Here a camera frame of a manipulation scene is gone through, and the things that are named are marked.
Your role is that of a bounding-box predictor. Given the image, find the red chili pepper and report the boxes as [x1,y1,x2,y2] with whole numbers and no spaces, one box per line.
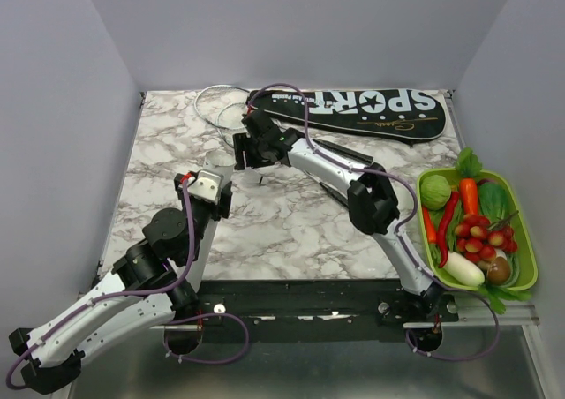
[437,192,460,268]

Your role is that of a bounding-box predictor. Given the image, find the badminton racket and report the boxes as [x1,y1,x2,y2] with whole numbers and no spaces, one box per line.
[193,84,374,166]
[215,102,347,208]

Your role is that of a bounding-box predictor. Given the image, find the lower badminton racket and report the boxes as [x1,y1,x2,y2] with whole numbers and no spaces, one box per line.
[215,102,347,208]

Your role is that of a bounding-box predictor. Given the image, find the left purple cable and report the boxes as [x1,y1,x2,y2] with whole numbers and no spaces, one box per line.
[0,171,230,392]

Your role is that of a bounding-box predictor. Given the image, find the black racket bag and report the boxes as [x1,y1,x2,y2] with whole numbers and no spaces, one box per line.
[246,88,447,145]

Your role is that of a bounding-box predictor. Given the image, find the brown mushroom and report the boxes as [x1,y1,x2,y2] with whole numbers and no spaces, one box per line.
[486,256,512,286]

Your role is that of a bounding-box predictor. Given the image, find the purple cable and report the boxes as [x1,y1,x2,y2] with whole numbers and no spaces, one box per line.
[0,171,230,392]
[246,82,501,363]

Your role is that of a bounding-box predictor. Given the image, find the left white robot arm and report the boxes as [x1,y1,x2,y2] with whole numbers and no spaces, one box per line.
[9,169,232,395]

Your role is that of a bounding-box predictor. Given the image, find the white shuttlecock tube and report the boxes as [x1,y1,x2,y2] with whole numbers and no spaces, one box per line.
[186,150,235,292]

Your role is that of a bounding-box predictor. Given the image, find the green cabbage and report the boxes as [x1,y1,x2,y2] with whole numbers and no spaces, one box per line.
[420,175,452,211]

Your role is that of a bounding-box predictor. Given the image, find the white radish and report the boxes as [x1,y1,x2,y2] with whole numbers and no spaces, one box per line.
[442,252,486,288]

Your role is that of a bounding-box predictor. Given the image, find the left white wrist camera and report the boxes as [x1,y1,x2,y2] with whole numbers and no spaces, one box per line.
[187,169,223,205]

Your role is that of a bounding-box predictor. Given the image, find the upper badminton racket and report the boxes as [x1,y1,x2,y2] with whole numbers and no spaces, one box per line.
[193,84,374,166]

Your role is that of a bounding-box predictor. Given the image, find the dark green leafy vegetable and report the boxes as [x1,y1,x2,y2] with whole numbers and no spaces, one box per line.
[478,182,509,222]

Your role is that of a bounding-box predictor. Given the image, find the orange carrot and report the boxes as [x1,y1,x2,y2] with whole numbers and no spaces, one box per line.
[459,177,479,215]

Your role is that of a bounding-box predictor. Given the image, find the red cherry tomatoes bunch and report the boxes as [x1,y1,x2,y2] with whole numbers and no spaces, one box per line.
[452,213,518,264]

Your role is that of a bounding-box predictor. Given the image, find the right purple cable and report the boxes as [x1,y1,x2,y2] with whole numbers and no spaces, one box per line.
[246,82,501,363]

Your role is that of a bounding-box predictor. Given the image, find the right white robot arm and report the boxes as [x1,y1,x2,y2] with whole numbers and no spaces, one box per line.
[233,109,443,321]

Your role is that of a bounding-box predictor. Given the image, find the green vegetable tray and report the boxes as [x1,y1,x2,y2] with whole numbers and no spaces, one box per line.
[417,168,538,294]

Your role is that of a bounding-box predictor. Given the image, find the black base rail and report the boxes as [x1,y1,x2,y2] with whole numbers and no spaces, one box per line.
[145,276,460,345]

